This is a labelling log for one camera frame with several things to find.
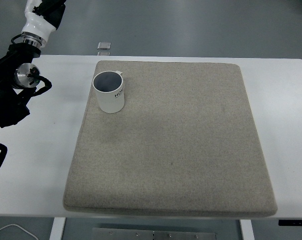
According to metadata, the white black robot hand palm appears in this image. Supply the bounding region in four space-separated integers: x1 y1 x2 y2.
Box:
21 0 66 42

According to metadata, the white ribbed cup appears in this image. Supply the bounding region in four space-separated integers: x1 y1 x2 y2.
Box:
92 70 125 114

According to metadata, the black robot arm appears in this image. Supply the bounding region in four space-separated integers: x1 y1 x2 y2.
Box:
0 0 66 128

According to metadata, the upper silver floor plate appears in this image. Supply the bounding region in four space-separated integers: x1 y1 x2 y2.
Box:
97 41 111 50

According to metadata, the silver floor plate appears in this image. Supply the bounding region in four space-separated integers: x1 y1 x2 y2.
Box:
97 41 111 50
97 51 111 56

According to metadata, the lower silver floor plate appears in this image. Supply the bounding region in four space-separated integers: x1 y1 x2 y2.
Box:
97 51 111 56

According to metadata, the beige fabric mat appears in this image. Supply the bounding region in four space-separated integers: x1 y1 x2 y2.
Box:
63 60 278 218

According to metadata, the white table leg left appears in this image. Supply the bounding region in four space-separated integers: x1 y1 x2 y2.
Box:
49 217 66 240

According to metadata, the white table leg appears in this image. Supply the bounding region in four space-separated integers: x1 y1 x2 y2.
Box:
239 219 255 240
49 217 66 240

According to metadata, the white table leg right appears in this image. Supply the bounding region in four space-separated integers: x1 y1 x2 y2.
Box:
239 219 255 240

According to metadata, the black table control panel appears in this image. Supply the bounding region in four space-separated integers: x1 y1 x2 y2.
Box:
278 219 302 227

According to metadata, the white cable on floor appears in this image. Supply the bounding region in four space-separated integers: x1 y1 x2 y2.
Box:
0 223 38 240

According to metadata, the grey metal base plate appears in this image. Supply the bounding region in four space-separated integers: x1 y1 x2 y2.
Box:
91 227 217 240

